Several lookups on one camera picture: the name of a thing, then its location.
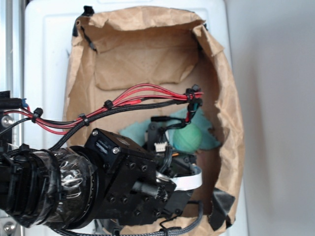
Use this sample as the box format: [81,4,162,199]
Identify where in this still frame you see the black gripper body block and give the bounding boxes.
[85,129,193,225]

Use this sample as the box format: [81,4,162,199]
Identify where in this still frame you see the teal blue cloth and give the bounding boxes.
[119,109,221,150]

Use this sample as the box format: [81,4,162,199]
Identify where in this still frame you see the green ball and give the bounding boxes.
[173,124,202,153]

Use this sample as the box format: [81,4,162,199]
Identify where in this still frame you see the black tape piece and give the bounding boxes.
[208,188,236,231]

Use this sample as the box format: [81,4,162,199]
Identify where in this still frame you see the brown paper bag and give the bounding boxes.
[63,6,245,236]

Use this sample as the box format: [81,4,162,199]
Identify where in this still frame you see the black tape strip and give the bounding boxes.
[72,5,97,52]

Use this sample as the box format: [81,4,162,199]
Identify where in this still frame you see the white plastic bin lid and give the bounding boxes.
[22,0,249,236]

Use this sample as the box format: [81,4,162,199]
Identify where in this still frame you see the white flat ribbon cable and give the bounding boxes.
[169,165,204,191]

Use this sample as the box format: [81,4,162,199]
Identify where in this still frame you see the red and black cable bundle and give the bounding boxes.
[0,84,205,150]

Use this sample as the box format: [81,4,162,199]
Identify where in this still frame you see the aluminium frame rail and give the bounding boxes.
[0,0,26,236]

